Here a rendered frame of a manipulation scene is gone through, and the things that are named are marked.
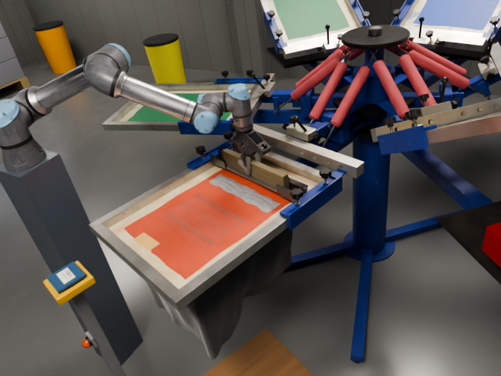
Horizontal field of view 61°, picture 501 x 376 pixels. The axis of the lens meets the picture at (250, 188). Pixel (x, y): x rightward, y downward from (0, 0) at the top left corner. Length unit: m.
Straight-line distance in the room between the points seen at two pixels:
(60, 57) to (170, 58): 2.60
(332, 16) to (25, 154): 2.02
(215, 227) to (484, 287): 1.66
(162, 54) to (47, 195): 3.68
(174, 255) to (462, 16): 2.12
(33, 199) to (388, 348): 1.76
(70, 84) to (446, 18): 2.10
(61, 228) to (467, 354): 1.94
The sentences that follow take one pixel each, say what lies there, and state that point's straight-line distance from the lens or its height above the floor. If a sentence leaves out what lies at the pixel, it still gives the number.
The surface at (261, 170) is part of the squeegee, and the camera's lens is 1.66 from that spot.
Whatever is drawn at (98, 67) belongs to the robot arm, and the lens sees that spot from 1.54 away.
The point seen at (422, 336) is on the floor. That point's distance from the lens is 2.43.
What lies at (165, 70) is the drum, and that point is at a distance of 5.38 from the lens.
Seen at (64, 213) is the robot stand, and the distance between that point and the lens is 1.91.
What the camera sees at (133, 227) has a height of 0.96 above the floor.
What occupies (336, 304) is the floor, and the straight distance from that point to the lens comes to 2.51.
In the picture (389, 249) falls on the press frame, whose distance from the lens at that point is 2.82.
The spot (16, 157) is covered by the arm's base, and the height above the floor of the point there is 1.25.
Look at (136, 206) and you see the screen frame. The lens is 1.76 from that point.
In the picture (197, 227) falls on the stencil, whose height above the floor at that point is 0.96.
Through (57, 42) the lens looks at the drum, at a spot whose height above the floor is 0.48.
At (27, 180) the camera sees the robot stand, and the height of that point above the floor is 1.17.
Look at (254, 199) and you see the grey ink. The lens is 1.66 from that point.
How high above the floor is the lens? 1.93
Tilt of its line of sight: 34 degrees down
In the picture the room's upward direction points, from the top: 9 degrees counter-clockwise
